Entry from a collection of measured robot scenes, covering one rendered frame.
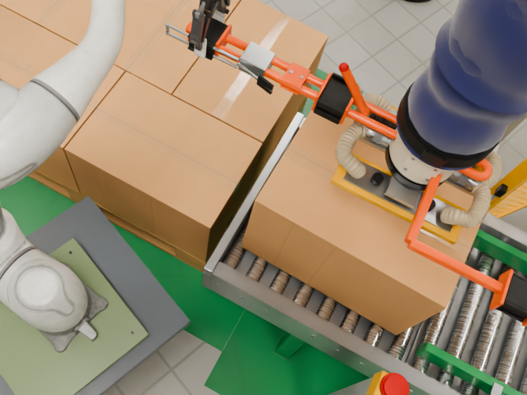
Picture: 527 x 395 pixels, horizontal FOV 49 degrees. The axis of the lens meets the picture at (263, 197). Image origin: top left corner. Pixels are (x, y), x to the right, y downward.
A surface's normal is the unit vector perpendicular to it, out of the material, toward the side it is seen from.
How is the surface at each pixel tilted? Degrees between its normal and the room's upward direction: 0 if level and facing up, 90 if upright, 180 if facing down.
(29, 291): 8
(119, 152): 0
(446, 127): 79
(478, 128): 74
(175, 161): 0
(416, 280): 0
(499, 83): 100
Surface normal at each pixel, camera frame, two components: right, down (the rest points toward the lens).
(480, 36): -0.83, 0.48
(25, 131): 0.44, -0.03
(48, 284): 0.20, -0.28
